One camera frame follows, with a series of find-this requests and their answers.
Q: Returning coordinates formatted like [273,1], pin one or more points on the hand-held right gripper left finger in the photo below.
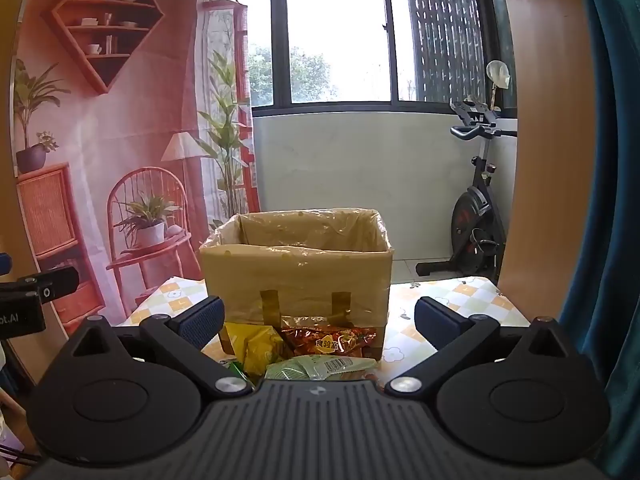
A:
[202,321]

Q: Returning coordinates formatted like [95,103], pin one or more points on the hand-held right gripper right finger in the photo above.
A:
[435,320]

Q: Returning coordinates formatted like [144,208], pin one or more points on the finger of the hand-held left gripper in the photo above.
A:
[57,282]
[4,264]

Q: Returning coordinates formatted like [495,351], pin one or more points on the yellow snack packet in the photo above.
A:
[260,345]

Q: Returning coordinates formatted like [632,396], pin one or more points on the cardboard box with plastic liner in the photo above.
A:
[300,270]

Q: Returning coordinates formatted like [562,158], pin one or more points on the orange snack packet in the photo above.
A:
[325,342]

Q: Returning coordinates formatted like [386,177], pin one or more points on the green snack packet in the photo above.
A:
[320,366]

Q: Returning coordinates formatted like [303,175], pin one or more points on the checkered tablecloth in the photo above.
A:
[470,290]

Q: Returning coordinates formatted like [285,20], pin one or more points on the black exercise bike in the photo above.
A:
[470,220]

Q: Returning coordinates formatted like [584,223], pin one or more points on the printed room backdrop cloth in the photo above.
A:
[125,135]

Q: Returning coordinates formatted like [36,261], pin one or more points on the teal curtain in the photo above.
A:
[610,160]

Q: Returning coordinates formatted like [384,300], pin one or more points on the white round lamp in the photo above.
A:
[498,72]

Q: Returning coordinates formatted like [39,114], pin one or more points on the dark framed window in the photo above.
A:
[335,35]

